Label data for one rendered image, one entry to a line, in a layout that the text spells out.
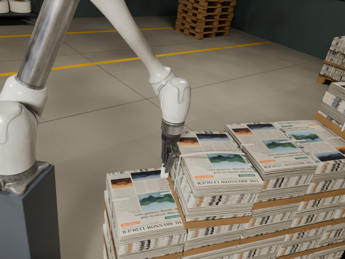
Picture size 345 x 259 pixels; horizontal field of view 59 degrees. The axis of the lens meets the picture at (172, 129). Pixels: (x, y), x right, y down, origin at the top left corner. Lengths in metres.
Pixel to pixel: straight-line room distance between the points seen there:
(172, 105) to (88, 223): 1.48
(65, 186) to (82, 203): 0.24
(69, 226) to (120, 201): 1.06
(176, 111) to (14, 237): 0.75
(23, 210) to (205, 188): 0.63
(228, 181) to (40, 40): 0.83
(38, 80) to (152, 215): 0.68
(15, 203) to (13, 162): 0.15
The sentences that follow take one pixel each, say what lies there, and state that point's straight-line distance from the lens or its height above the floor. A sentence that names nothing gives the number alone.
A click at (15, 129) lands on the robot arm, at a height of 1.23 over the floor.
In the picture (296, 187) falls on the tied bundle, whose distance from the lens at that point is 1.52.
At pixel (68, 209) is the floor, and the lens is 2.49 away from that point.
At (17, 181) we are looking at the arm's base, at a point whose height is 1.03.
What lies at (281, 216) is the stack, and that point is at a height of 0.75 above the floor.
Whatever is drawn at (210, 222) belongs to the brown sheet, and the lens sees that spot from 1.29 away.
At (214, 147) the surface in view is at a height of 1.06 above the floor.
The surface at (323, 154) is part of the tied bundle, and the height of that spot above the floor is 1.06.
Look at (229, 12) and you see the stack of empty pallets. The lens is 8.29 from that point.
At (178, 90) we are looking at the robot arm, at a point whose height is 1.35.
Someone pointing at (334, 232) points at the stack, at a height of 0.53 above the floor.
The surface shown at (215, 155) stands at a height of 1.06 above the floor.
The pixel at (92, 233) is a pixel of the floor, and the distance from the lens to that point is 2.33.
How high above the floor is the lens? 1.78
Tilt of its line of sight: 30 degrees down
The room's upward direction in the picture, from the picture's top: 9 degrees clockwise
